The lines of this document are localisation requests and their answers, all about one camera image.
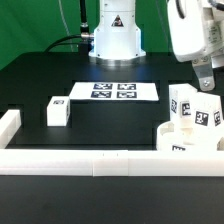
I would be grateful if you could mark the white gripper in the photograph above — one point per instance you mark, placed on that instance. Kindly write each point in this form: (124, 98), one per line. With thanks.
(197, 31)

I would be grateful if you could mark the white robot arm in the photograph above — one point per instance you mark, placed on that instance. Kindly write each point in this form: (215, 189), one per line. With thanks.
(117, 38)

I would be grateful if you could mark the white paper marker sheet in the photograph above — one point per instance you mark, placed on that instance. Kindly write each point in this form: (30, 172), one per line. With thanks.
(114, 91)

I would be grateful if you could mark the white U-shaped fence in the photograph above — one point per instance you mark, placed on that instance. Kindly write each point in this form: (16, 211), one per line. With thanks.
(105, 163)

